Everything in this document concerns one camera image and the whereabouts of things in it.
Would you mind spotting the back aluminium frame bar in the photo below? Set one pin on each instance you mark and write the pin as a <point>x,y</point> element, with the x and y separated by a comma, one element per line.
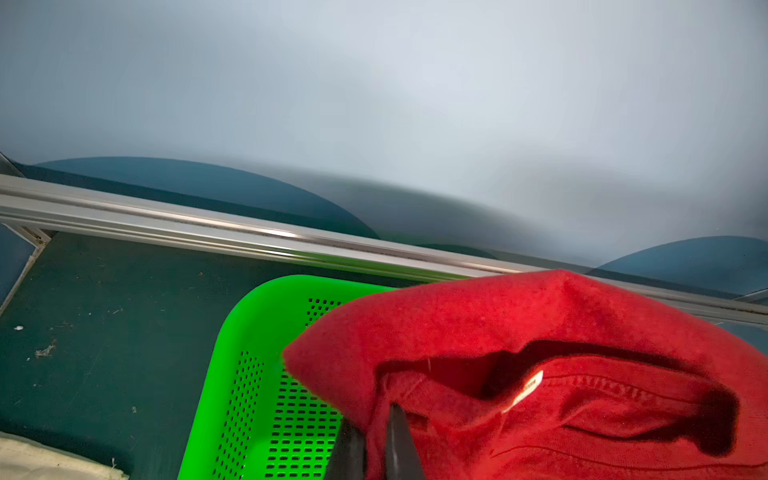
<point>28,202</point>

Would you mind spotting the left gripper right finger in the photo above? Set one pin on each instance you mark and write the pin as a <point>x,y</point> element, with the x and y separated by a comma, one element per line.
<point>402,459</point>

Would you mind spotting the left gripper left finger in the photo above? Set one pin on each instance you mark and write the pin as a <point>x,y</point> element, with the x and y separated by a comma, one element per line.
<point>348,457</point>

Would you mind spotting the dark red t-shirt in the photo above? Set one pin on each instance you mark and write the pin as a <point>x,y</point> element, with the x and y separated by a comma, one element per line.
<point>541,376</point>

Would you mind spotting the green plastic basket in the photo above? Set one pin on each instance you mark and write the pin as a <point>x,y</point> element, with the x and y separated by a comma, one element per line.
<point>254,420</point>

